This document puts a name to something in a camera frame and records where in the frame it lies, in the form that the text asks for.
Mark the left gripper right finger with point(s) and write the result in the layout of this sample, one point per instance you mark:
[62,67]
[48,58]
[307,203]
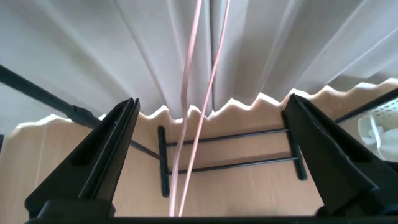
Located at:
[342,174]

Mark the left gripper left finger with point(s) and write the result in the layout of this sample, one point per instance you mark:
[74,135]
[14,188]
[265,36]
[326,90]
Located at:
[68,183]

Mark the pink clothes hanger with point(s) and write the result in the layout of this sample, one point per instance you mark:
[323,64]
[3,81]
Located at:
[186,77]

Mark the white laundry basket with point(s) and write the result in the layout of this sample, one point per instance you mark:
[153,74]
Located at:
[388,109]

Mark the black clothes rack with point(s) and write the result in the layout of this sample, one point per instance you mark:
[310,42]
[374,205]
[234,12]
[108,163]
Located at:
[163,161]

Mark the beige curtain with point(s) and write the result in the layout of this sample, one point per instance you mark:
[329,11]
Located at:
[93,46]

